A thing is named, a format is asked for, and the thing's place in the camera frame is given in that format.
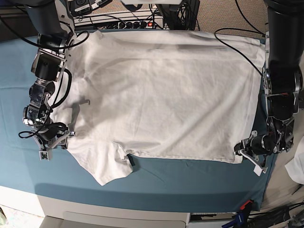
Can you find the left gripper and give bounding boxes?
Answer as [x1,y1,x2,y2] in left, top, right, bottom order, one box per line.
[234,131,272,168]

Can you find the black power strip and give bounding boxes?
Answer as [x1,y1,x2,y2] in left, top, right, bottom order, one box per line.
[104,20,164,30]

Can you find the teal table cloth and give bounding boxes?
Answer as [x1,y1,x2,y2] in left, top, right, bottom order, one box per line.
[0,29,302,212]

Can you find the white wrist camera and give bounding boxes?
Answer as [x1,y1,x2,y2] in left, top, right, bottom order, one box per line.
[39,148,53,161]
[254,166,268,176]

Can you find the white cloth at right edge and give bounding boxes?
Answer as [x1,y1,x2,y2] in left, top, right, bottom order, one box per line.
[285,147,304,185]

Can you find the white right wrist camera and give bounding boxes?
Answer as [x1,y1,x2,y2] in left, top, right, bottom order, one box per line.
[39,148,53,161]

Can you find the white T-shirt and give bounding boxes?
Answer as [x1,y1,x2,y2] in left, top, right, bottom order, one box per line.
[51,30,265,185]

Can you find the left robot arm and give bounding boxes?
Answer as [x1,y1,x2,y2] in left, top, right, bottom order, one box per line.
[234,0,304,170]

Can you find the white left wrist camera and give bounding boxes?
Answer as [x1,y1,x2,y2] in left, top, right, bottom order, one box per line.
[254,166,268,176]

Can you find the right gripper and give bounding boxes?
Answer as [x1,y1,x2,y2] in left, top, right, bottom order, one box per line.
[33,122,75,151]

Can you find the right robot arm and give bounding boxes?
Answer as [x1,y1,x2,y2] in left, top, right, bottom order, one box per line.
[21,0,78,159]

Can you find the blue black clamp bottom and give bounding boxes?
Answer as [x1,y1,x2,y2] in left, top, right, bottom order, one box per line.
[221,209,250,228]

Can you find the orange black clamp bottom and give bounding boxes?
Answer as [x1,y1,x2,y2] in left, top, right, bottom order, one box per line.
[240,200,255,212]

